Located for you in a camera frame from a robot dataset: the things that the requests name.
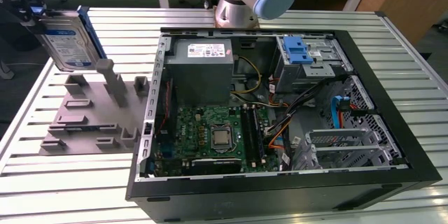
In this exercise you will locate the hard disk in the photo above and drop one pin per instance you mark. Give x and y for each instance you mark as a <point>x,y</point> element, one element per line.
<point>69,43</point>

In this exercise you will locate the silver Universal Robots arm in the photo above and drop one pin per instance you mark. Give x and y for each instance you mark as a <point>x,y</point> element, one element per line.
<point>235,9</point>

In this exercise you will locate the metal disk bay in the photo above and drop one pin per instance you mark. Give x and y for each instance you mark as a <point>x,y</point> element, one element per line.
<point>343,149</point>

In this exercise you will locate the grey parts rack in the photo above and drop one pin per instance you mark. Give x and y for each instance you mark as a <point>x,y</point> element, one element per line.
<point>95,129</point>

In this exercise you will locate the grey power supply unit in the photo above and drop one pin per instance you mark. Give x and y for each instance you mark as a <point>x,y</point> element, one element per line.
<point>199,82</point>

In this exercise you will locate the green motherboard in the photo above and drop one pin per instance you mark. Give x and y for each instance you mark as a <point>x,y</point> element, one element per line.
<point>191,129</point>

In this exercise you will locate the CPU socket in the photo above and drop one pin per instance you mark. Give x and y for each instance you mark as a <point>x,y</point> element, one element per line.
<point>211,142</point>

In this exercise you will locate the silver CPU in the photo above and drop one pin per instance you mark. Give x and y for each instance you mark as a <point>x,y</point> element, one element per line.
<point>222,138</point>

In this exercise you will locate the blue drive latch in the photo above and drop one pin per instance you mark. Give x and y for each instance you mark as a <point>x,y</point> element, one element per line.
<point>298,49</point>

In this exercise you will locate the metal optical drive cage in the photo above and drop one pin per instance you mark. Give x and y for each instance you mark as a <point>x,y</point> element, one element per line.
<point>291,77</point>

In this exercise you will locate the black RAM slot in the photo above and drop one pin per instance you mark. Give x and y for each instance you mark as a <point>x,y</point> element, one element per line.
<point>249,134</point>

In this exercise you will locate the black graphics card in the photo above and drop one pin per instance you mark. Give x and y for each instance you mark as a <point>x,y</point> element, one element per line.
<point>214,166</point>

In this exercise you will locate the black open PC case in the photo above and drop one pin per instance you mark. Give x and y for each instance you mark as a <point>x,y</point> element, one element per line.
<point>281,187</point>

